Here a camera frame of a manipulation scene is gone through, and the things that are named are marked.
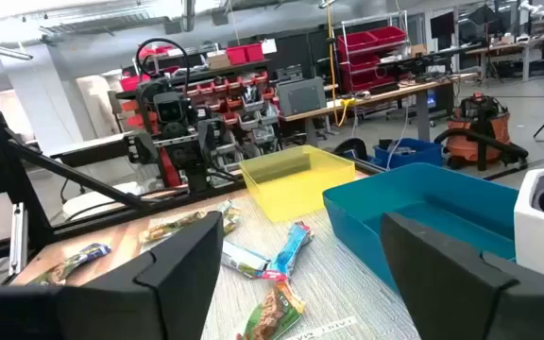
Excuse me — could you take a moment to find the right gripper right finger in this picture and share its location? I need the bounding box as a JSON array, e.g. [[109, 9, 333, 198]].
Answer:
[[380, 212, 544, 340]]

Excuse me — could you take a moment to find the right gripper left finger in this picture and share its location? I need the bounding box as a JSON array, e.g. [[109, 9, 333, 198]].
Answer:
[[57, 211, 225, 340]]

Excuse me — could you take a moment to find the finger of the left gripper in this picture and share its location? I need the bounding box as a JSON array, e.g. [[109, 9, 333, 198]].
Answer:
[[172, 144, 200, 193], [191, 140, 213, 193]]

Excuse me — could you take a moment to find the oat print granola bar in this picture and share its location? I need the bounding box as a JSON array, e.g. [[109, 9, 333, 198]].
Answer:
[[138, 210, 207, 245]]

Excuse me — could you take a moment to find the blue snack bar packet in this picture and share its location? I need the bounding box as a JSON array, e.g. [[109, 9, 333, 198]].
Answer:
[[235, 281, 307, 340]]

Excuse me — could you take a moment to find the dark blue granola bar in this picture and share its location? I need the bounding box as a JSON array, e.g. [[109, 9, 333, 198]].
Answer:
[[28, 242, 112, 286]]

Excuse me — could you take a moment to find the blue red-tipped granola bar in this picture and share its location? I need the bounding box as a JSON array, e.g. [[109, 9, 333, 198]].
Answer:
[[264, 220, 315, 283]]

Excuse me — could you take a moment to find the blue plastic bin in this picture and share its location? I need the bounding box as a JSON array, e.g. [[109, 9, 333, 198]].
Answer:
[[322, 162, 521, 294]]

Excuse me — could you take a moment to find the white hexagonal plant pot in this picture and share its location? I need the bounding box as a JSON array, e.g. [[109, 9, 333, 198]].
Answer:
[[513, 164, 544, 287]]

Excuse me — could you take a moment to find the yellow translucent plastic bin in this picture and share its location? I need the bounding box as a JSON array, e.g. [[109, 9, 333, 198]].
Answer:
[[239, 144, 357, 223]]

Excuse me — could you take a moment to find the grey woven mat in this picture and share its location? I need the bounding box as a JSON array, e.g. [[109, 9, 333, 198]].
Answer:
[[200, 195, 422, 340]]

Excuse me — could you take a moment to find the grey equipment case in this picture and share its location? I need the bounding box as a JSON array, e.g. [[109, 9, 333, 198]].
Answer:
[[275, 76, 329, 118]]

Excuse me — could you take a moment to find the blue storage crate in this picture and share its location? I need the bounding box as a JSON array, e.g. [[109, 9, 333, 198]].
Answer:
[[373, 137, 445, 170]]

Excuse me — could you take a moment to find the white tape label strip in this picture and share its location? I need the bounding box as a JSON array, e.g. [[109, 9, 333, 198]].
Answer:
[[284, 314, 359, 340]]

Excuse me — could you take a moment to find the orange shop vacuum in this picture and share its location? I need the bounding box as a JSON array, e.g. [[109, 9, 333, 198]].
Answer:
[[433, 92, 531, 172]]

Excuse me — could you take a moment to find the long wooden workbench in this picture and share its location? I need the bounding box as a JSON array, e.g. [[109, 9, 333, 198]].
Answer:
[[279, 70, 480, 143]]

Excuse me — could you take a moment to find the wooden desk with clutter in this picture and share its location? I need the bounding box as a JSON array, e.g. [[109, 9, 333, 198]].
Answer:
[[465, 35, 544, 84]]

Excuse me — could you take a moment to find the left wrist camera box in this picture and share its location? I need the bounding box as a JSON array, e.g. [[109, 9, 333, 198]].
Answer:
[[152, 91, 189, 127]]

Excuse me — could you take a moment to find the white cable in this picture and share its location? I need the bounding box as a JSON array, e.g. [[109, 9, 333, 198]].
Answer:
[[384, 93, 411, 170]]

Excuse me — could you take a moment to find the yellow hanging cord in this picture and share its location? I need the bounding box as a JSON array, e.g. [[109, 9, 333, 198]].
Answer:
[[323, 2, 356, 128]]

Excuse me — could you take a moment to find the wire shelf with red bins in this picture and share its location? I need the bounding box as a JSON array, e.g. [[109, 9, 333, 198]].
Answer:
[[336, 9, 410, 94]]

